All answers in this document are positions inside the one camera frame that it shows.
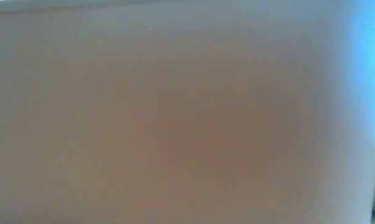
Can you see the orange plastic bin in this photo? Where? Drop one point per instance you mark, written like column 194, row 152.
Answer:
column 174, row 124

